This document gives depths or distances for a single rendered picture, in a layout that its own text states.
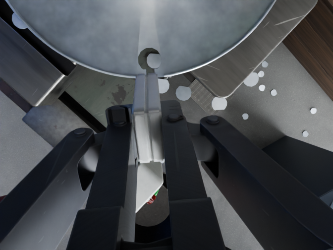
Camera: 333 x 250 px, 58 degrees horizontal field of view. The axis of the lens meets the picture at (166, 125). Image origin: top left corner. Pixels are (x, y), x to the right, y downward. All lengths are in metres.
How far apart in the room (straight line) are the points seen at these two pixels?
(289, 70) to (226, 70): 0.88
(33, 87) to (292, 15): 0.30
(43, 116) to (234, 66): 0.28
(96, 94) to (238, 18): 0.23
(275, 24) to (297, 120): 0.90
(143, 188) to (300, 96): 0.84
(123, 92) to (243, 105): 0.74
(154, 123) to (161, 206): 1.01
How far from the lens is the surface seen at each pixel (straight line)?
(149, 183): 0.47
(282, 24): 0.33
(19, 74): 0.41
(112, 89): 0.44
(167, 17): 0.30
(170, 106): 0.17
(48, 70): 0.39
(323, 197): 0.77
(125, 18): 0.30
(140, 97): 0.17
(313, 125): 1.23
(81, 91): 0.44
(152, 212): 1.17
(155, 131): 0.15
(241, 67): 0.31
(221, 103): 0.44
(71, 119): 0.45
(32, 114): 0.47
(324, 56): 1.05
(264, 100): 1.15
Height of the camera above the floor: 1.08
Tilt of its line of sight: 83 degrees down
